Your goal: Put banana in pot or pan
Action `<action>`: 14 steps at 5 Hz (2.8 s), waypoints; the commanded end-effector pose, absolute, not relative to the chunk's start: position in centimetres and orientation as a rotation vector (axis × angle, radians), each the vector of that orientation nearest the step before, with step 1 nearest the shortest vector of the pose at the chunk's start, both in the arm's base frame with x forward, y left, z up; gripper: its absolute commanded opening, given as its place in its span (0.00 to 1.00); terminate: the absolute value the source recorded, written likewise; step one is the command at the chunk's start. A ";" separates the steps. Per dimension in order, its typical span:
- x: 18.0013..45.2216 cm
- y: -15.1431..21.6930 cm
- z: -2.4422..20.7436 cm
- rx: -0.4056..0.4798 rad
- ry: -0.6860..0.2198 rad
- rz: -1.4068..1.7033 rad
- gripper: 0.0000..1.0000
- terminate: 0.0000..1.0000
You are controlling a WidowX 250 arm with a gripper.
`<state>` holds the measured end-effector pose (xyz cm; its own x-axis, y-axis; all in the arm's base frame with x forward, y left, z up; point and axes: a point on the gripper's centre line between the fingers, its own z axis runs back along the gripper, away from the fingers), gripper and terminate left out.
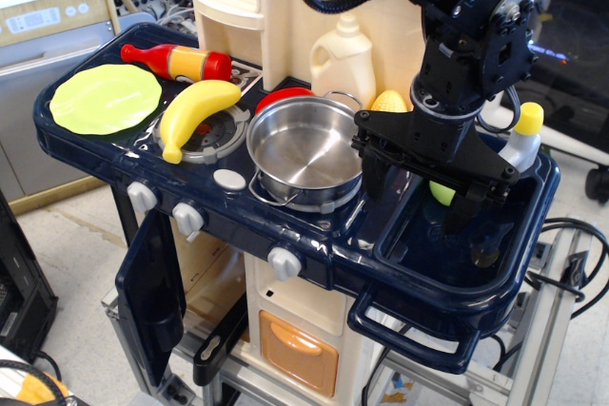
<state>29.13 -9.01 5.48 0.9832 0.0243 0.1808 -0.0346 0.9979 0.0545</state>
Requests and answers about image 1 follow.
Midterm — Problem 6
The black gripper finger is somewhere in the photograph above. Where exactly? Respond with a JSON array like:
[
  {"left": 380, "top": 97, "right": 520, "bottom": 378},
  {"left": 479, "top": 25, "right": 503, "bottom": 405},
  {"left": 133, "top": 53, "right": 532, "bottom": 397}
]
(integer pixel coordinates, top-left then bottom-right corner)
[
  {"left": 442, "top": 186, "right": 485, "bottom": 235},
  {"left": 362, "top": 146, "right": 390, "bottom": 203}
]

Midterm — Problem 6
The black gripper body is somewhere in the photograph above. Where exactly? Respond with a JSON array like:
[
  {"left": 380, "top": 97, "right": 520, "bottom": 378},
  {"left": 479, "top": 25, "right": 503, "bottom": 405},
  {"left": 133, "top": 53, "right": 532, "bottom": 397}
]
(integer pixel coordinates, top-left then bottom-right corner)
[{"left": 352, "top": 76, "right": 520, "bottom": 203}]

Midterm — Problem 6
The yellow toy banana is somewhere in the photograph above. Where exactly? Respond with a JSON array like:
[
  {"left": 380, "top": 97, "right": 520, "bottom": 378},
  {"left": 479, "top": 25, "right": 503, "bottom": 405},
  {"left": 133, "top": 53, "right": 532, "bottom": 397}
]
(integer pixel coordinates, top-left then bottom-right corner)
[{"left": 159, "top": 80, "right": 242, "bottom": 164}]

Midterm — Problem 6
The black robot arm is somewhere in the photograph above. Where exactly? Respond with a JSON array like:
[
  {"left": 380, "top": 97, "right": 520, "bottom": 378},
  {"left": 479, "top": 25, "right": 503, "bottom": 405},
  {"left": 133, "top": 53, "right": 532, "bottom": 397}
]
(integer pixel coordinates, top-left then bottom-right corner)
[{"left": 303, "top": 0, "right": 537, "bottom": 235}]

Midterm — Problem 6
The steel pot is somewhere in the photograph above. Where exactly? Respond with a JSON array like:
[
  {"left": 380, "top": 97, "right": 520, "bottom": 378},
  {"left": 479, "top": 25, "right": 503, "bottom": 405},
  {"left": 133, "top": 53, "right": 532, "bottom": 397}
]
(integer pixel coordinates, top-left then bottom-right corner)
[{"left": 246, "top": 95, "right": 362, "bottom": 214}]

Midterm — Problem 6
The green toy pear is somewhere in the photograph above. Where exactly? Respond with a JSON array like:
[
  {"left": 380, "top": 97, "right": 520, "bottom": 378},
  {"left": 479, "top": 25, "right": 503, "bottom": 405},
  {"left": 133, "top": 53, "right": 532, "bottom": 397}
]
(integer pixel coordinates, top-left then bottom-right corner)
[{"left": 429, "top": 181, "right": 456, "bottom": 207}]

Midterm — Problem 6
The yellow toy corn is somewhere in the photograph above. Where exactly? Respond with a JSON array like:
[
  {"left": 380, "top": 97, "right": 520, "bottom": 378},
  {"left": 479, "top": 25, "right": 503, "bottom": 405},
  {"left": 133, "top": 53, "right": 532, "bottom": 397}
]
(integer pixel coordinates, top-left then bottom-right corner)
[{"left": 370, "top": 89, "right": 412, "bottom": 113}]

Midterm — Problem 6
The grey toy faucet yellow cap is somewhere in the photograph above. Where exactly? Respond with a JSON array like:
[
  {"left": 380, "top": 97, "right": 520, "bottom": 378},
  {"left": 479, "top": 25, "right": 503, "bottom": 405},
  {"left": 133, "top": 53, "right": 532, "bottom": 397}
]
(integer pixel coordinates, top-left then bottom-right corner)
[{"left": 499, "top": 102, "right": 544, "bottom": 173}]

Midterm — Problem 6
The cream toy detergent jug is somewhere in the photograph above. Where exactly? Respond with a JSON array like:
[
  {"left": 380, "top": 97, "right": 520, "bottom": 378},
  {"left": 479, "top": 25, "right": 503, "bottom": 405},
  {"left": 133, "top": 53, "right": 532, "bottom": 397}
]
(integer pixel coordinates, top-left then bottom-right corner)
[{"left": 309, "top": 13, "right": 377, "bottom": 109}]

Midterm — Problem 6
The red toy lid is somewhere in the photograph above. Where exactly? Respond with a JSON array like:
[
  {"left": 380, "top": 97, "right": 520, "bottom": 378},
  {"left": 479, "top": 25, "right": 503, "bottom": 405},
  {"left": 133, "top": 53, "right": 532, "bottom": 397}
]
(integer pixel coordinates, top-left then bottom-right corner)
[{"left": 254, "top": 87, "right": 315, "bottom": 114}]

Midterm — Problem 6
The grey right stove knob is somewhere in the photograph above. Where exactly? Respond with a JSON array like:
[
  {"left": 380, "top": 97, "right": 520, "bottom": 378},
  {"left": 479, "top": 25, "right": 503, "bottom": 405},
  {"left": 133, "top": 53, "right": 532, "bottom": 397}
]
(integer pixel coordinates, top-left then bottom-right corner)
[{"left": 267, "top": 246, "right": 302, "bottom": 281}]

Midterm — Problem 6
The grey stove knob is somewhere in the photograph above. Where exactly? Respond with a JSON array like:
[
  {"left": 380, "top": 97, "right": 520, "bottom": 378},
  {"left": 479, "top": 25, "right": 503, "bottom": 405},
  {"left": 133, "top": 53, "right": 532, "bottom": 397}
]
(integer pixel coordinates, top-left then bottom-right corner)
[
  {"left": 267, "top": 246, "right": 302, "bottom": 281},
  {"left": 128, "top": 182, "right": 158, "bottom": 214},
  {"left": 172, "top": 203, "right": 204, "bottom": 242}
]

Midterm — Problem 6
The grey oval button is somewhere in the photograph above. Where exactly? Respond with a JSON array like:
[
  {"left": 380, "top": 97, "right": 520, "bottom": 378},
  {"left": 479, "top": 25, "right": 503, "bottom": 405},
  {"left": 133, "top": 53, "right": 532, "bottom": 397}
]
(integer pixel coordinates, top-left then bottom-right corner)
[{"left": 212, "top": 168, "right": 246, "bottom": 191}]

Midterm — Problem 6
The grey toy stove burner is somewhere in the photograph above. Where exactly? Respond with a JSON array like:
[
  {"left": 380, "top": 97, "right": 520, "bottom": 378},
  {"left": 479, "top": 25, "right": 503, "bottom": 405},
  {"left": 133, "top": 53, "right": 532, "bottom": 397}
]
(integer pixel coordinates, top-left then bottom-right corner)
[{"left": 181, "top": 106, "right": 251, "bottom": 164}]

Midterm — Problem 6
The grey middle stove knob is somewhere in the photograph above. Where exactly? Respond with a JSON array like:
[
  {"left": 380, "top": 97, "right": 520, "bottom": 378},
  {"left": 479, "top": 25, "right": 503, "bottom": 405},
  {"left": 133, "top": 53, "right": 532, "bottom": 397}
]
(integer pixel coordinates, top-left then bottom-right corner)
[{"left": 172, "top": 203, "right": 204, "bottom": 242}]

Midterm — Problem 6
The orange toy drawer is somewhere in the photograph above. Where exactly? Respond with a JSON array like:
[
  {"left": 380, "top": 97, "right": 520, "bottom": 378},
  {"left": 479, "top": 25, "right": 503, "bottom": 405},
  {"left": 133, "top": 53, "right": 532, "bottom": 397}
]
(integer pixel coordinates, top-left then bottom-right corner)
[{"left": 259, "top": 311, "right": 339, "bottom": 397}]

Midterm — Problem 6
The cream toy kitchen back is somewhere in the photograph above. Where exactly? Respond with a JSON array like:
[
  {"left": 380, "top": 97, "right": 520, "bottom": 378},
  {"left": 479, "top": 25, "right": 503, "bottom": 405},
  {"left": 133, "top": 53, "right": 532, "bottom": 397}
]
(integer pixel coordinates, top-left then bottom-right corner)
[{"left": 193, "top": 0, "right": 424, "bottom": 96}]

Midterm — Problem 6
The navy toy kitchen counter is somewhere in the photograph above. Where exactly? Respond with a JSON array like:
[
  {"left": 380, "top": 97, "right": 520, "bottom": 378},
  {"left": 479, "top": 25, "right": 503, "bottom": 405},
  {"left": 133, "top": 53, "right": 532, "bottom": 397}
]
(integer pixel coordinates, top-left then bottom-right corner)
[{"left": 32, "top": 21, "right": 561, "bottom": 375}]

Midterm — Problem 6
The red ketchup toy bottle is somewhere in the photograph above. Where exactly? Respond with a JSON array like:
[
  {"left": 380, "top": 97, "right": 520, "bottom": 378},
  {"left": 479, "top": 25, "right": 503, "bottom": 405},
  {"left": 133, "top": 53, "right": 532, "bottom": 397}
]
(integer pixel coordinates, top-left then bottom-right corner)
[{"left": 120, "top": 44, "right": 232, "bottom": 83}]

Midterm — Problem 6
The grey left stove knob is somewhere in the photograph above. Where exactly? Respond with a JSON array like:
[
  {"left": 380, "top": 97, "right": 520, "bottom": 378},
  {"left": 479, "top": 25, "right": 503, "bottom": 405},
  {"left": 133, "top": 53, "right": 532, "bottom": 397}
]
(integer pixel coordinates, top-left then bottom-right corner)
[{"left": 128, "top": 182, "right": 158, "bottom": 214}]

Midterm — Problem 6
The navy oven door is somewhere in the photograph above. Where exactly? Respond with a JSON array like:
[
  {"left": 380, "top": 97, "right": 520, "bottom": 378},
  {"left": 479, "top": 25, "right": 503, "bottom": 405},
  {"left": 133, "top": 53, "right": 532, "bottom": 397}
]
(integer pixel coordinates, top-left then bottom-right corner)
[{"left": 115, "top": 211, "right": 187, "bottom": 387}]

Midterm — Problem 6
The light green toy plate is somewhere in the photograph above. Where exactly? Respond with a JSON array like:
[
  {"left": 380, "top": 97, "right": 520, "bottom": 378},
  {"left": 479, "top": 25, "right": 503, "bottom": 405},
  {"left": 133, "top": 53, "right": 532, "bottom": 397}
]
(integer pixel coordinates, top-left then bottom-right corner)
[{"left": 49, "top": 64, "right": 162, "bottom": 135}]

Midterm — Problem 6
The black computer case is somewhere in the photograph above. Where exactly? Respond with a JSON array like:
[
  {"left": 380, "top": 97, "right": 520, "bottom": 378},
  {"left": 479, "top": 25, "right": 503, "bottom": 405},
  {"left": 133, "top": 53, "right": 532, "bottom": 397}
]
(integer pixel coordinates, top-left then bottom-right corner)
[{"left": 1, "top": 199, "right": 58, "bottom": 362}]

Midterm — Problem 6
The black cable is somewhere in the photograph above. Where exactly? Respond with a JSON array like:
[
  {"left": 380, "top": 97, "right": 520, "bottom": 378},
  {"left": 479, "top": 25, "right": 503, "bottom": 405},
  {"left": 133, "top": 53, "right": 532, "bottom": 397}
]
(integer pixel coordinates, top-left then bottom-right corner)
[{"left": 522, "top": 217, "right": 609, "bottom": 319}]

